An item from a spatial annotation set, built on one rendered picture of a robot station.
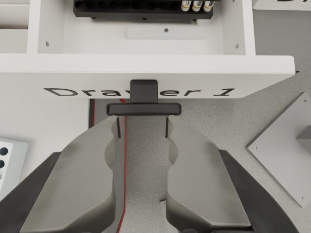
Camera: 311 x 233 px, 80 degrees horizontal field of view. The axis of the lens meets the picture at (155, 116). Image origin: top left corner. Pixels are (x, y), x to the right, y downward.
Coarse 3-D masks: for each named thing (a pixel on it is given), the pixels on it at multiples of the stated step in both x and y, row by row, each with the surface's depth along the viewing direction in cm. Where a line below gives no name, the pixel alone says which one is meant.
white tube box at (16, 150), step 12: (0, 144) 28; (12, 144) 28; (24, 144) 31; (0, 156) 28; (12, 156) 28; (24, 156) 31; (0, 168) 28; (12, 168) 29; (0, 180) 28; (12, 180) 29; (0, 192) 27
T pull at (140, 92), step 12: (132, 84) 18; (144, 84) 18; (156, 84) 18; (132, 96) 18; (144, 96) 18; (156, 96) 18; (108, 108) 18; (120, 108) 18; (132, 108) 18; (144, 108) 18; (156, 108) 18; (168, 108) 18; (180, 108) 18
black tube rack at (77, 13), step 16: (80, 0) 23; (96, 0) 23; (112, 0) 24; (128, 0) 24; (144, 0) 23; (160, 0) 24; (176, 0) 24; (80, 16) 24; (96, 16) 24; (112, 16) 24; (128, 16) 24; (144, 16) 24; (160, 16) 24; (176, 16) 24; (192, 16) 24; (208, 16) 24
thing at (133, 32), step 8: (128, 32) 26; (136, 32) 26; (144, 32) 26; (152, 32) 26; (160, 32) 26; (168, 32) 26; (176, 32) 26; (184, 32) 26; (192, 32) 26; (200, 32) 26
